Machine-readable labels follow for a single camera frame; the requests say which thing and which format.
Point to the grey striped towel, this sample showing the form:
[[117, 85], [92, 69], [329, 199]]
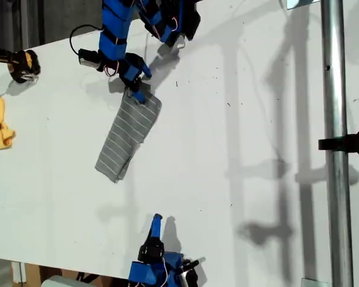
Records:
[[125, 134]]

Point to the black yellow power tool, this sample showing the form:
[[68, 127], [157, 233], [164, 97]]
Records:
[[21, 64]]

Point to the brown cardboard box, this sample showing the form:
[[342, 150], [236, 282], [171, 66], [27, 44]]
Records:
[[33, 275]]

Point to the black clamp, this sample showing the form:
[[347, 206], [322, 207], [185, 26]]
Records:
[[356, 142]]

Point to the black camera stalk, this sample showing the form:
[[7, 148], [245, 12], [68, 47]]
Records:
[[101, 64]]

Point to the black camera box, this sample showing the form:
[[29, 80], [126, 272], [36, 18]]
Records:
[[194, 273], [88, 58]]

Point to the steel post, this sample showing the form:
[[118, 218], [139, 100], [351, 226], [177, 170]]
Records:
[[335, 89]]

